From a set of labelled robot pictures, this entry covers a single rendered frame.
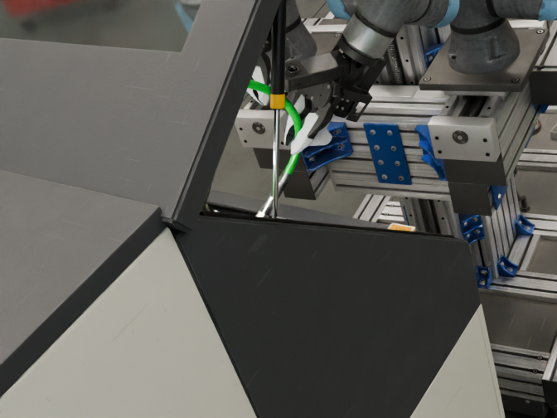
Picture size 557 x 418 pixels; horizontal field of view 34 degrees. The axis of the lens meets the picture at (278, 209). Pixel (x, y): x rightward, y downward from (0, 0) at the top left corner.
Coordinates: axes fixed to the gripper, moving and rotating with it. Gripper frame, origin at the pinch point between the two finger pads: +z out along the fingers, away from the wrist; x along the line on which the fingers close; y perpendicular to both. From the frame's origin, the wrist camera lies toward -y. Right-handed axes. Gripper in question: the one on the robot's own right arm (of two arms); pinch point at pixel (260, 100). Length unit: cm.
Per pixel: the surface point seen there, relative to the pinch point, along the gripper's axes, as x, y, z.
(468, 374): -33, -4, 56
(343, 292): -33.2, -29.7, 9.9
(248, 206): 16.2, 2.3, 30.0
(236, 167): 142, 114, 125
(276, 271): -33, -40, -4
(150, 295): -33, -59, -17
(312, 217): -0.1, 3.0, 30.0
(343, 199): 83, 107, 125
